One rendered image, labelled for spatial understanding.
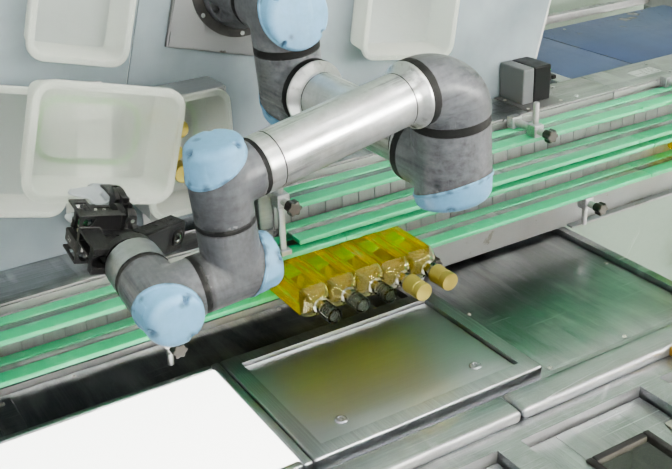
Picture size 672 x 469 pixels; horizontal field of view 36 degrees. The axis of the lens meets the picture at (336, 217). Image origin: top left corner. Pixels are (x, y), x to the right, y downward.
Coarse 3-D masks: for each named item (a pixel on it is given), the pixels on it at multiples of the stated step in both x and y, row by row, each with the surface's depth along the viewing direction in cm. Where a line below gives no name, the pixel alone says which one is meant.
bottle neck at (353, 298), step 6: (348, 288) 179; (342, 294) 179; (348, 294) 178; (354, 294) 177; (360, 294) 177; (348, 300) 178; (354, 300) 177; (360, 300) 176; (366, 300) 177; (354, 306) 176; (360, 306) 178; (366, 306) 177; (360, 312) 177
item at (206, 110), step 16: (192, 96) 179; (208, 96) 181; (224, 96) 182; (192, 112) 188; (208, 112) 189; (224, 112) 184; (192, 128) 189; (208, 128) 191; (224, 128) 186; (176, 192) 192; (160, 208) 186; (176, 208) 186
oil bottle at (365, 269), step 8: (328, 248) 191; (336, 248) 191; (344, 248) 191; (352, 248) 190; (336, 256) 188; (344, 256) 188; (352, 256) 187; (360, 256) 187; (368, 256) 187; (344, 264) 185; (352, 264) 185; (360, 264) 184; (368, 264) 184; (376, 264) 184; (360, 272) 182; (368, 272) 182; (376, 272) 183; (360, 280) 182; (368, 280) 182; (360, 288) 183; (368, 288) 182; (368, 296) 184
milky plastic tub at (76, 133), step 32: (32, 96) 135; (64, 96) 145; (96, 96) 147; (128, 96) 150; (160, 96) 145; (32, 128) 137; (64, 128) 146; (96, 128) 149; (128, 128) 152; (160, 128) 151; (32, 160) 138; (64, 160) 148; (96, 160) 151; (128, 160) 153; (160, 160) 152; (32, 192) 140; (64, 192) 144; (128, 192) 149; (160, 192) 151
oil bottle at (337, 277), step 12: (312, 252) 190; (324, 252) 189; (312, 264) 185; (324, 264) 185; (336, 264) 185; (324, 276) 181; (336, 276) 181; (348, 276) 181; (336, 288) 179; (336, 300) 180
